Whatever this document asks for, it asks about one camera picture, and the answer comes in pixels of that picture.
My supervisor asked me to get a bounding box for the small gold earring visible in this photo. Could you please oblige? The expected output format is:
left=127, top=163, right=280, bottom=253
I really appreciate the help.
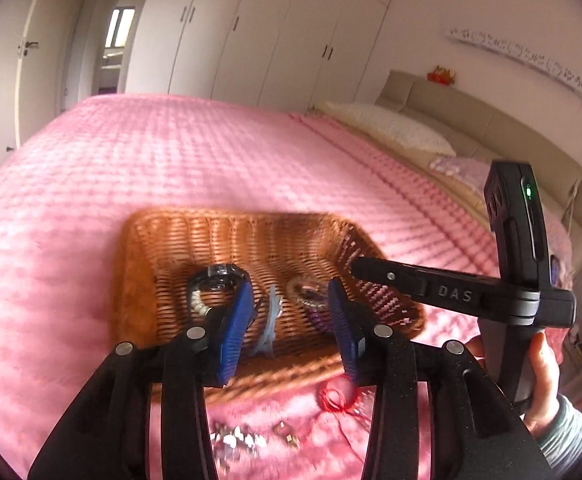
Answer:
left=272, top=421, right=301, bottom=447

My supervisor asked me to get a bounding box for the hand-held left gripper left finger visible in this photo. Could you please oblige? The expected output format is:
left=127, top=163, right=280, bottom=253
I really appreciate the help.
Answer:
left=28, top=281, right=258, bottom=480

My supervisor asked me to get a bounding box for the lilac pillow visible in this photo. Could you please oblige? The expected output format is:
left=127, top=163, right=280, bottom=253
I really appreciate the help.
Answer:
left=428, top=155, right=494, bottom=187

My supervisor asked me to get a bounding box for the beige padded headboard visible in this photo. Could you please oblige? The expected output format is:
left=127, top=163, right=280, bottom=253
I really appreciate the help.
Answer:
left=375, top=68, right=582, bottom=283

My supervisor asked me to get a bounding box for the white room door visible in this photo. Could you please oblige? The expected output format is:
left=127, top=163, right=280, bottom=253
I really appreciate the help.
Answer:
left=13, top=0, right=95, bottom=152

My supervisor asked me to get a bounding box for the brown wicker basket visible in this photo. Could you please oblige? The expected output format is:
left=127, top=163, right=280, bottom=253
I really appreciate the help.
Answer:
left=112, top=208, right=428, bottom=407

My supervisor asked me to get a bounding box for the white carved wall ornament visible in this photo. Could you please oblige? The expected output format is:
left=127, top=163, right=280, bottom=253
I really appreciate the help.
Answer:
left=445, top=27, right=582, bottom=102

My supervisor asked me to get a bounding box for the purple beaded bracelet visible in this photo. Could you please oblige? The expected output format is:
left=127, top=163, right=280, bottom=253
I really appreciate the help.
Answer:
left=305, top=309, right=338, bottom=335

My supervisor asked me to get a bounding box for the white dotted pillow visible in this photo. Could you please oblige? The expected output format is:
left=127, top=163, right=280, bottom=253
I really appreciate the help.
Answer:
left=320, top=101, right=458, bottom=157

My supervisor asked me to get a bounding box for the light blue hair clip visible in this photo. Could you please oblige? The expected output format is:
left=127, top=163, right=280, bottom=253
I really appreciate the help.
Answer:
left=249, top=284, right=286, bottom=360

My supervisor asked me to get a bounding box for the red string bracelet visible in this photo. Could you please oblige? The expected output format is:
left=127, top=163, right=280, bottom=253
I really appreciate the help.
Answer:
left=317, top=384, right=373, bottom=418

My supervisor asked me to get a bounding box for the silver crystal jewelry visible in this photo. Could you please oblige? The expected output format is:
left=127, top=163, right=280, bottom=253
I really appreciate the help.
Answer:
left=210, top=421, right=268, bottom=457

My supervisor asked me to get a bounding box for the black and pearl bracelet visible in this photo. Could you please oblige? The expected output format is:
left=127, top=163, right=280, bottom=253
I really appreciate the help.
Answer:
left=187, top=264, right=253, bottom=313

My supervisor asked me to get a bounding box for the clear beaded bracelet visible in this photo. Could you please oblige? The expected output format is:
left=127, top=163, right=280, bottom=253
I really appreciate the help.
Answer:
left=286, top=276, right=333, bottom=309

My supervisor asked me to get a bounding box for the red and yellow ornament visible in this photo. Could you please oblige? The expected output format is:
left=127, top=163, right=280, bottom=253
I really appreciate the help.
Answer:
left=426, top=65, right=458, bottom=85

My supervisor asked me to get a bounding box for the white pearl bracelet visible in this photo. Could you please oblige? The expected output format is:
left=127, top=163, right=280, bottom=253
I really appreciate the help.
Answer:
left=191, top=289, right=214, bottom=320

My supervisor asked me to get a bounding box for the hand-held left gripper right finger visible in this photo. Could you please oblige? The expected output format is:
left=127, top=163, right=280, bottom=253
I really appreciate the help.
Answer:
left=327, top=279, right=555, bottom=480

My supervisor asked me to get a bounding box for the person's right forearm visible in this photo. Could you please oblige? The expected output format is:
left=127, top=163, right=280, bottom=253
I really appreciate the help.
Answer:
left=535, top=394, right=582, bottom=467

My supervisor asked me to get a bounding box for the pink quilted blanket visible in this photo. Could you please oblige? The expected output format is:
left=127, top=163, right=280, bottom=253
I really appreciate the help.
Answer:
left=0, top=92, right=580, bottom=480

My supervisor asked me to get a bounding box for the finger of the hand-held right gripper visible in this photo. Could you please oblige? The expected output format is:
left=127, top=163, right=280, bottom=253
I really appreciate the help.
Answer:
left=350, top=257, right=492, bottom=320

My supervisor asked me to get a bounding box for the person's right hand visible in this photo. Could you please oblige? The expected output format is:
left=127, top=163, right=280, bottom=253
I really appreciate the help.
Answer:
left=465, top=332, right=563, bottom=437

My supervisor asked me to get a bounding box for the white wardrobe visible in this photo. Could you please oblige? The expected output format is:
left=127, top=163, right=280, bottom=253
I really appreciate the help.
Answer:
left=122, top=0, right=403, bottom=112

